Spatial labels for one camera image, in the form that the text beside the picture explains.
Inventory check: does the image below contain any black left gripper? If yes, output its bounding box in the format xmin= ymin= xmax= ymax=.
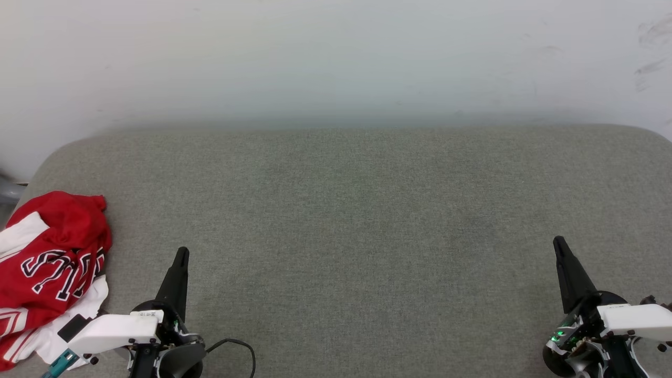
xmin=129 ymin=247 xmax=205 ymax=378

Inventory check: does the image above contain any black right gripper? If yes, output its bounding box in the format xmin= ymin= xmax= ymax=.
xmin=542 ymin=236 xmax=638 ymax=378

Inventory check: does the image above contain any red and white jersey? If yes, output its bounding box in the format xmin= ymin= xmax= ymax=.
xmin=0 ymin=191 xmax=112 ymax=371

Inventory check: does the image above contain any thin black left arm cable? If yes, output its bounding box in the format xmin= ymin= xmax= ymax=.
xmin=205 ymin=339 xmax=256 ymax=378

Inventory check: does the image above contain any teal left camera connector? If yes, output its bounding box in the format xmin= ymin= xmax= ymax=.
xmin=42 ymin=349 xmax=79 ymax=378

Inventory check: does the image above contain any grey metal frame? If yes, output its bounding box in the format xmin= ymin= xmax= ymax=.
xmin=0 ymin=173 xmax=27 ymax=205

